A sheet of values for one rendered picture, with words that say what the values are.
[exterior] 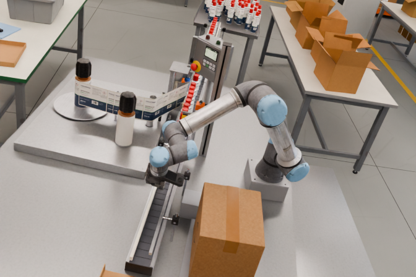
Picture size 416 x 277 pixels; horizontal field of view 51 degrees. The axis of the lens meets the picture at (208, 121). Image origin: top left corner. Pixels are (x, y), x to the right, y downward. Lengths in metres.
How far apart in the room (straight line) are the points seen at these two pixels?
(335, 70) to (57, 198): 2.40
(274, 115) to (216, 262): 0.60
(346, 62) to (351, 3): 3.86
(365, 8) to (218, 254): 6.34
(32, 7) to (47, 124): 1.62
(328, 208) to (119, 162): 1.09
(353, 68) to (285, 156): 1.85
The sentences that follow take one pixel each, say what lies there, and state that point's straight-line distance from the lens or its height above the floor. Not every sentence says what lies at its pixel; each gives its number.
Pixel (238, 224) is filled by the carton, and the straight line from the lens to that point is 1.69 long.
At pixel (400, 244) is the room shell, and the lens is 3.79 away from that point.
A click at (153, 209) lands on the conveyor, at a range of 2.01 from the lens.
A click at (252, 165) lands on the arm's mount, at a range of 2.30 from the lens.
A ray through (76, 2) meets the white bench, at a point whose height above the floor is 0.80.
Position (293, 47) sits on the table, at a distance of 4.44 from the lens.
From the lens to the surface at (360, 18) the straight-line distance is 7.66.
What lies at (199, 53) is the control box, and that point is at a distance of 2.23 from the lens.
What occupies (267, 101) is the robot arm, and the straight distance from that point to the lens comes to 1.73.
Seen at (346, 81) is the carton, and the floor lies 0.88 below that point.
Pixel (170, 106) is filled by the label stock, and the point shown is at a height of 0.95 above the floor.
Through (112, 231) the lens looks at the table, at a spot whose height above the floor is 0.83.
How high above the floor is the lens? 2.28
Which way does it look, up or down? 32 degrees down
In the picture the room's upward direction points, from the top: 12 degrees clockwise
